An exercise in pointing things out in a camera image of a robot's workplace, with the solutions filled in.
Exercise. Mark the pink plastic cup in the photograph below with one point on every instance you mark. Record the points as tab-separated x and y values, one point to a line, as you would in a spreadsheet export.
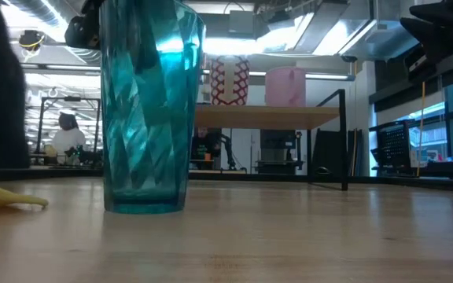
285	86

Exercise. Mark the teal faceted plastic tumbler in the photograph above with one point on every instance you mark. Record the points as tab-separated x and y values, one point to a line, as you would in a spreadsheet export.
148	118

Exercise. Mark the distant black metal frame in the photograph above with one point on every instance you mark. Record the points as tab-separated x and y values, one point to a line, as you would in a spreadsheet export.
69	100

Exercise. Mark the black leaning panels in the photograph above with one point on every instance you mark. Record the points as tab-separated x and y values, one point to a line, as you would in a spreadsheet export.
328	151

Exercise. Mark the background black robot arm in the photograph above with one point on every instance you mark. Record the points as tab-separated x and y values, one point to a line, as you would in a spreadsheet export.
228	151

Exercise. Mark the person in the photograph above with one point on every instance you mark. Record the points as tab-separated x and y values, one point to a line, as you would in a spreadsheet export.
68	139
205	145

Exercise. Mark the hanging strip light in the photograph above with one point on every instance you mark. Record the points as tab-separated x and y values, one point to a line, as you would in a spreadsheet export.
325	76

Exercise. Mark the wooden shelf with black legs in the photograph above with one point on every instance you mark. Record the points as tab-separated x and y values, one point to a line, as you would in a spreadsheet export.
266	117

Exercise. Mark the black perforated rack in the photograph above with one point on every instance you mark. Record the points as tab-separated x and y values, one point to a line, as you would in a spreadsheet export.
393	147

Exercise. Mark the red patterned white mug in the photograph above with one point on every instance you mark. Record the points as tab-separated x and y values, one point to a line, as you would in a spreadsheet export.
229	80

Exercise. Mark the black background machine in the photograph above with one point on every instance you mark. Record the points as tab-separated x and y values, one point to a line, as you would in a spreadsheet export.
277	151

